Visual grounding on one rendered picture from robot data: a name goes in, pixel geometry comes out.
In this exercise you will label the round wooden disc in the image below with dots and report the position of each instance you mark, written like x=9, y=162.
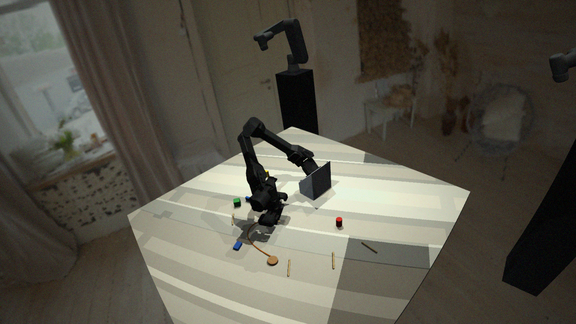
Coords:
x=272, y=260

